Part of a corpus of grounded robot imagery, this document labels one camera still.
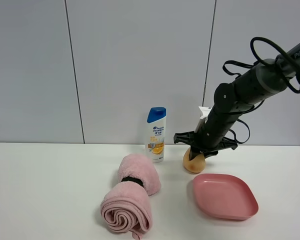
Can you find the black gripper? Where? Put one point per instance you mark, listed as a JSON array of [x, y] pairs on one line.
[[211, 138]]

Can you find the yellow orange mango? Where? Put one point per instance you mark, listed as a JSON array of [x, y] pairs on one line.
[[196, 165]]

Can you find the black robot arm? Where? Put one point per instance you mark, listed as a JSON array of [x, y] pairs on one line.
[[263, 79]]

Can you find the pink plastic plate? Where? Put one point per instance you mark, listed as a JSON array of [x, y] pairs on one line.
[[224, 196]]

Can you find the white blue shampoo bottle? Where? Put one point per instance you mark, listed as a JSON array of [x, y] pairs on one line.
[[155, 134]]

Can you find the black band on towel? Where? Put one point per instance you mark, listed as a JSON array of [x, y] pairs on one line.
[[134, 180]]

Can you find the rolled pink towel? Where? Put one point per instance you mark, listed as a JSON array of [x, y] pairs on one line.
[[126, 207]]

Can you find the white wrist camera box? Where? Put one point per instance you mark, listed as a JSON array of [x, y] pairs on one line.
[[204, 112]]

